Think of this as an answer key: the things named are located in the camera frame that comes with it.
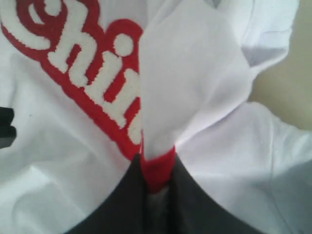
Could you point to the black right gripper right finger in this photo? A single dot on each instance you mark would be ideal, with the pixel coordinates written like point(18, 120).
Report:
point(192, 211)

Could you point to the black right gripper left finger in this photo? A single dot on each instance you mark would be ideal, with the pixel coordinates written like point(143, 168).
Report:
point(124, 209)

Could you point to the white t-shirt with red logo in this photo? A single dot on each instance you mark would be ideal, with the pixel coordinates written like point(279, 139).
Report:
point(95, 82)

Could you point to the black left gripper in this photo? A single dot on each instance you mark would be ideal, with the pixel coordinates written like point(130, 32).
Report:
point(8, 132)

